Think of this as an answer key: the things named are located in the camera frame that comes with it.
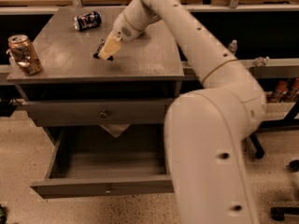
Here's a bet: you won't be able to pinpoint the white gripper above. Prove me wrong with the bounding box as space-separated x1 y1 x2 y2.
98 0 159 60

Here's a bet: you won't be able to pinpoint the dark blue rxbar wrapper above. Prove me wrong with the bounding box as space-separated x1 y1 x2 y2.
93 39 114 61

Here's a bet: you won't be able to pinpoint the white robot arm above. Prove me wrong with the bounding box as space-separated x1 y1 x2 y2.
100 0 266 224

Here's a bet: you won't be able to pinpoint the grey wooden drawer cabinet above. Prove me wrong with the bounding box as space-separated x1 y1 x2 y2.
6 5 185 201

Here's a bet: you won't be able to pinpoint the closed grey top drawer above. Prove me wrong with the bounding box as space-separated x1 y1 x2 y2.
23 98 172 127

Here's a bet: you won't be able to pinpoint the white paper under drawer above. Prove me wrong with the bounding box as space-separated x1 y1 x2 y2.
102 124 129 138

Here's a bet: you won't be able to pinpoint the open grey middle drawer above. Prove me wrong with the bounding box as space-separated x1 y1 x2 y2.
31 124 173 199

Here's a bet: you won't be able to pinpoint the blue crushed soda can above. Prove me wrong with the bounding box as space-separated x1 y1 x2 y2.
73 11 102 32

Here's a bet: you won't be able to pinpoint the orange crushed soda can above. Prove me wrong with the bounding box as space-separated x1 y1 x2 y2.
8 35 42 76

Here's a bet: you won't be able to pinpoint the clear plastic water bottle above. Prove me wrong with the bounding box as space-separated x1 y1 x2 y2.
228 39 237 54

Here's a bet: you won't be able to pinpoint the crumpled clear plastic wrap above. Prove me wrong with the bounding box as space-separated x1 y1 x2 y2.
253 57 270 67

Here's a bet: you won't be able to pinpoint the orange bottles under shelf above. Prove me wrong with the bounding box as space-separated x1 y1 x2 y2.
268 77 299 103

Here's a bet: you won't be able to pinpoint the black metal stand leg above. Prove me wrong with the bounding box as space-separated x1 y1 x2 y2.
249 133 264 159

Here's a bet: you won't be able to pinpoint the black chair base caster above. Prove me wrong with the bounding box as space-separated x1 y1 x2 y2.
270 160 299 221

